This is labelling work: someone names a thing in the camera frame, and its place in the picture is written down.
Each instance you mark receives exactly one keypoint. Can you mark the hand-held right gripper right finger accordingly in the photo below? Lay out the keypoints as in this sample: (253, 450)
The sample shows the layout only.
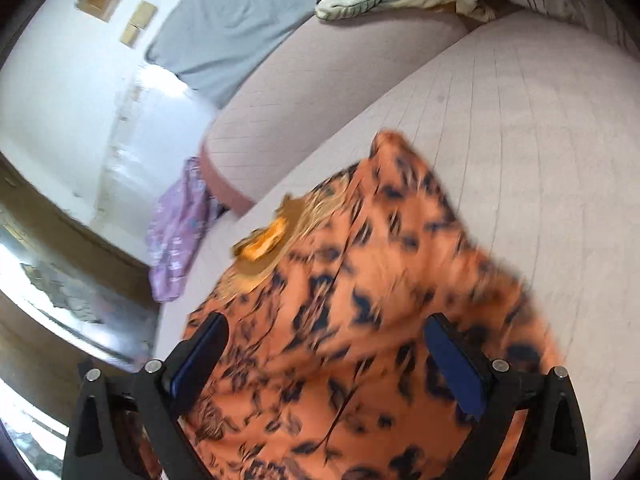
(456, 366)

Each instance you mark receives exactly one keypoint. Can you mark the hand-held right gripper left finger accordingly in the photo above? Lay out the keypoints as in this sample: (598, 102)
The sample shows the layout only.
(196, 362)

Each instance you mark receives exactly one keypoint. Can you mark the orange black floral garment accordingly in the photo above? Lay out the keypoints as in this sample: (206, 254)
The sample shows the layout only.
(350, 310)

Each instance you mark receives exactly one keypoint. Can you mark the purple floral cloth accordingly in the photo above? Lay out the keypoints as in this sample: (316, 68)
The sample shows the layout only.
(175, 240)

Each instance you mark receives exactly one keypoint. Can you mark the wooden door with glass panes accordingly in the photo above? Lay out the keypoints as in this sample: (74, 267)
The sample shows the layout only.
(50, 270)

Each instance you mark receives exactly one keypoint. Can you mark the pink quilted mattress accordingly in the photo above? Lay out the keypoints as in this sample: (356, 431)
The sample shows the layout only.
(525, 160)

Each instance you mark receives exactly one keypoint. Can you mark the pink quilted bolster cushion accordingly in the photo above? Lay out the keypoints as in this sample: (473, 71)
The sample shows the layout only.
(310, 95)

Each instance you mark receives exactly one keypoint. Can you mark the beige wall plate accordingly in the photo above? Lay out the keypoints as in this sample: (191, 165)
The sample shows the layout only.
(145, 14)
(130, 36)

